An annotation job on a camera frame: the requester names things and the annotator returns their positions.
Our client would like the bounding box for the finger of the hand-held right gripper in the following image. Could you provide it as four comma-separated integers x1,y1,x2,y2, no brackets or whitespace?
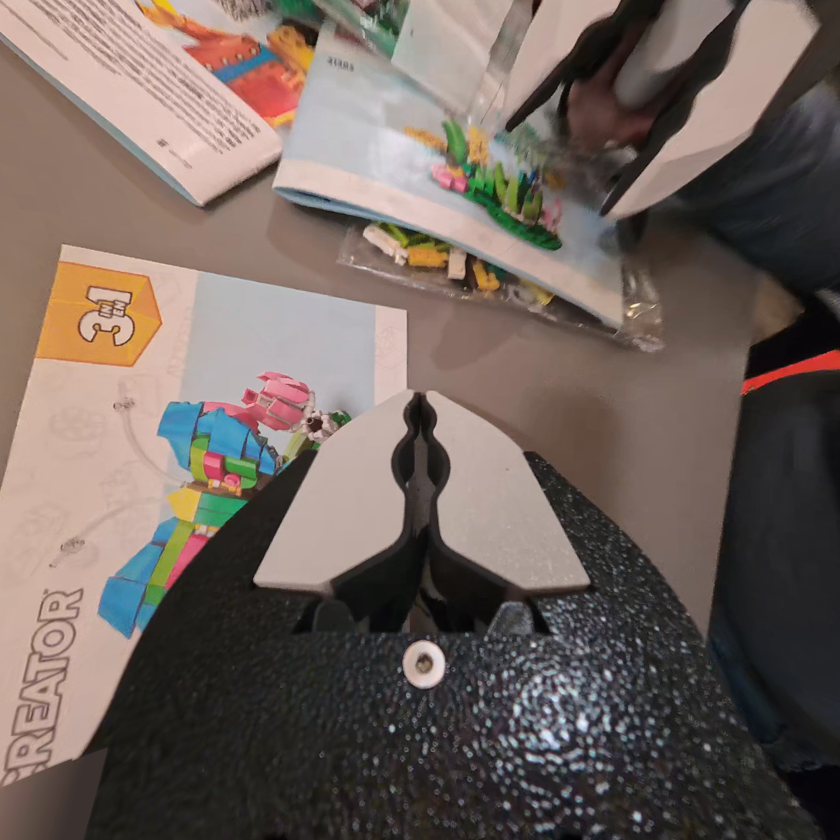
502,0,647,132
599,0,823,220

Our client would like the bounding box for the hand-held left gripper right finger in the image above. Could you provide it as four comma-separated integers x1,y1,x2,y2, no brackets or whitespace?
420,390,592,626

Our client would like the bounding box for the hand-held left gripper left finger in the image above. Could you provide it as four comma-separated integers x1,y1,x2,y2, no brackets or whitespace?
252,390,429,627

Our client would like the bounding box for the clear plastic bag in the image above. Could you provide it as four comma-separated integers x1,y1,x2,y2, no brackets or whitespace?
392,0,546,132

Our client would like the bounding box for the person's right forearm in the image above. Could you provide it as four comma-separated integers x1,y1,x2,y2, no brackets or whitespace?
679,82,840,298

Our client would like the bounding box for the clear bag of lego pieces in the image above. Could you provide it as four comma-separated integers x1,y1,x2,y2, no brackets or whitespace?
336,220,665,353

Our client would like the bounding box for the person's right hand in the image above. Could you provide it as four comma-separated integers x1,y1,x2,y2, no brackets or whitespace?
566,67,658,151

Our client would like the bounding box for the flower cover instruction booklet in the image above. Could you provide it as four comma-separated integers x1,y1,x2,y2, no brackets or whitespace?
272,20,624,329

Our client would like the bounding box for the parrot cover instruction booklet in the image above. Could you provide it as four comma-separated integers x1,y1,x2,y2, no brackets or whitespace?
0,244,409,788

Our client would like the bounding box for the person's leg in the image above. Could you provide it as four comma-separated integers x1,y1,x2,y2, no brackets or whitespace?
707,384,840,777

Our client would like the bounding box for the fish cover instruction booklet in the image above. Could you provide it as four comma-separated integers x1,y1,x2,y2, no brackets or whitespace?
0,0,317,208

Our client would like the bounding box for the black bag with orange strap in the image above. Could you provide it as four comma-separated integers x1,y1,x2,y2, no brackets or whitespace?
740,305,840,398

